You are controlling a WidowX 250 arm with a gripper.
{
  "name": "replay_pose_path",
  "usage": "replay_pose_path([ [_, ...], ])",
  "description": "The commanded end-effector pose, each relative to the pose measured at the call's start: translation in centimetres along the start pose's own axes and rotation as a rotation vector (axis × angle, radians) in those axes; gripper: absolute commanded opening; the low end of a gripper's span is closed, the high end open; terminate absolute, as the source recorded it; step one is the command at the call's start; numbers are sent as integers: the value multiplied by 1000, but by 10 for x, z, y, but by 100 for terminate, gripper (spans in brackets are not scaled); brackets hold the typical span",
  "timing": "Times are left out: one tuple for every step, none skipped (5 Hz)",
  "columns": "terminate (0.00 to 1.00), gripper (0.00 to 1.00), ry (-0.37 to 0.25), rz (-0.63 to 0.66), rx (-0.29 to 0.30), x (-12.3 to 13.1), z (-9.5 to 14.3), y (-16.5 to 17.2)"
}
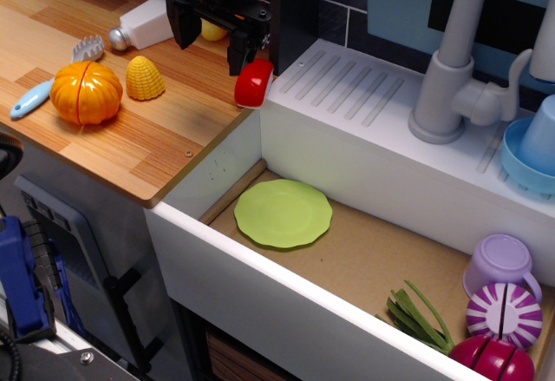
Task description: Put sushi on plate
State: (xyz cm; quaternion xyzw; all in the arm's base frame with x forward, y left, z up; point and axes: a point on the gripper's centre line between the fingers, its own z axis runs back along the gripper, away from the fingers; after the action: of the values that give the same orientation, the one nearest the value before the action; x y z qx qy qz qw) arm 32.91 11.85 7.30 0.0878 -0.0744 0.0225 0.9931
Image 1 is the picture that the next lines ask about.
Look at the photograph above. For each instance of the black oven door handle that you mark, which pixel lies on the black oven door handle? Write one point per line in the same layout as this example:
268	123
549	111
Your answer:
116	289

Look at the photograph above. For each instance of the purple plastic mug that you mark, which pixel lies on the purple plastic mug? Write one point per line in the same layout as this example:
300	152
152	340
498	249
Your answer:
500	258

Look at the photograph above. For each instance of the blue clamp device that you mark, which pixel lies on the blue clamp device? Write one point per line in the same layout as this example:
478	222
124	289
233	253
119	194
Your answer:
35	282

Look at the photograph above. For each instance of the light green plastic plate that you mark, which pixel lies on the light green plastic plate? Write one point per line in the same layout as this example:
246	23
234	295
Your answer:
283	213

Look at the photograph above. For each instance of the green felt onion leaves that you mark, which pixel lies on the green felt onion leaves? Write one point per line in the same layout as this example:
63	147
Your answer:
409	319

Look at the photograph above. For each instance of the white toy sink unit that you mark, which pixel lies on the white toy sink unit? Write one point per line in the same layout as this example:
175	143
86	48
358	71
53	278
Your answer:
403	209

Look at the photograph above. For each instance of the light blue plastic cup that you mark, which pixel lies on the light blue plastic cup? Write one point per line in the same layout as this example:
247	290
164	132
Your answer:
536	149

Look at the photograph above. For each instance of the purple white striped toy vegetable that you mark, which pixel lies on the purple white striped toy vegetable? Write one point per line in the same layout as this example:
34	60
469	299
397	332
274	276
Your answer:
507	312

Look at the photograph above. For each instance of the red and white toy sushi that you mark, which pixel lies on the red and white toy sushi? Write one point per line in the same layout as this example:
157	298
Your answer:
254	83

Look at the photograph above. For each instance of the wooden drawer basket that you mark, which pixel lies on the wooden drawer basket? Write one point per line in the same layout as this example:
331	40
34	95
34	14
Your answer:
230	360

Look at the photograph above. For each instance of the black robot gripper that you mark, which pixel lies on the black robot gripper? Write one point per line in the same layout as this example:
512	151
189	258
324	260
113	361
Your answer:
247	22

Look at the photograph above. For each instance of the grey oven door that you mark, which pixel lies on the grey oven door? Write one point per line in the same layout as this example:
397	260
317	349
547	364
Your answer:
85	267

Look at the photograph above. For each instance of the blue plastic bowl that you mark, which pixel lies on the blue plastic bowl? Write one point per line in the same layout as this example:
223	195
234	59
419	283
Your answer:
524	175

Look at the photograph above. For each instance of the orange toy pumpkin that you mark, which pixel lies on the orange toy pumpkin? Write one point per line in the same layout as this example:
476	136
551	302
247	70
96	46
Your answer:
86	93

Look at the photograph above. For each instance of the magenta toy radish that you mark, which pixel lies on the magenta toy radish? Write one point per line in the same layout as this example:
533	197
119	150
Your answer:
494	358

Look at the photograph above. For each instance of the grey toy faucet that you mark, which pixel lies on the grey toy faucet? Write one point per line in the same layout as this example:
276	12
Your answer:
449	93

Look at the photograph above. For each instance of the white salt shaker bottle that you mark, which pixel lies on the white salt shaker bottle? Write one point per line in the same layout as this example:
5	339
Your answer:
142	27

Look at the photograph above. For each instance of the yellow toy lemon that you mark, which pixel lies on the yellow toy lemon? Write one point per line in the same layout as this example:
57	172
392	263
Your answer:
212	32

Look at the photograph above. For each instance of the yellow toy corn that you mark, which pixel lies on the yellow toy corn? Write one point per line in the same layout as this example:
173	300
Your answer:
143	80

